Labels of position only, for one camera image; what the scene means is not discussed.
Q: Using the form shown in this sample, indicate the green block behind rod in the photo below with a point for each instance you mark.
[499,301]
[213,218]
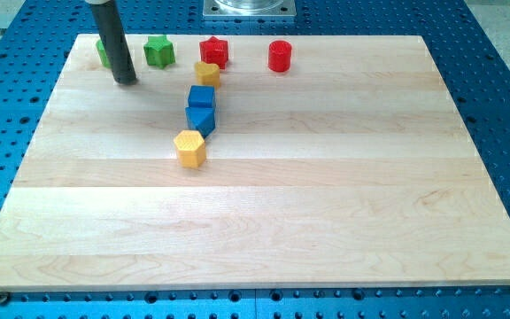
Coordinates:
[102,54]

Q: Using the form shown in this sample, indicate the red cylinder block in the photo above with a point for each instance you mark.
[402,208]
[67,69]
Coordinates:
[279,56]

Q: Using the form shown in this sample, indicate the red star block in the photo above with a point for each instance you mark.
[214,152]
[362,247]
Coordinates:
[214,51]

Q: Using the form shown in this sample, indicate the yellow heart block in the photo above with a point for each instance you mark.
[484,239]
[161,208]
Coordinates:
[207,74]

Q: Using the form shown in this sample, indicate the blue cube block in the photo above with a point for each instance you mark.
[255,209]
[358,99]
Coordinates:
[202,96]

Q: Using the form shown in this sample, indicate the yellow hexagon block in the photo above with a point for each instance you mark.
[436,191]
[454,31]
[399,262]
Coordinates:
[190,148]

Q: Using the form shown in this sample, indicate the green star block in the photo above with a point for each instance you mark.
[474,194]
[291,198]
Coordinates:
[159,51]

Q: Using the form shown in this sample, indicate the blue triangular block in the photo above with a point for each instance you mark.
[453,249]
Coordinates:
[201,119]

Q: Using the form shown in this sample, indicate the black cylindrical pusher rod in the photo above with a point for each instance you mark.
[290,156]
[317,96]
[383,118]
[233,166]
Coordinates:
[112,35]

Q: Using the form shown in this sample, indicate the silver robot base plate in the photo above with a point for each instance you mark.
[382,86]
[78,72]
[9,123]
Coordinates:
[249,8]

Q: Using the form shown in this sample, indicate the light wooden board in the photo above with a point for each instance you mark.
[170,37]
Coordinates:
[352,169]

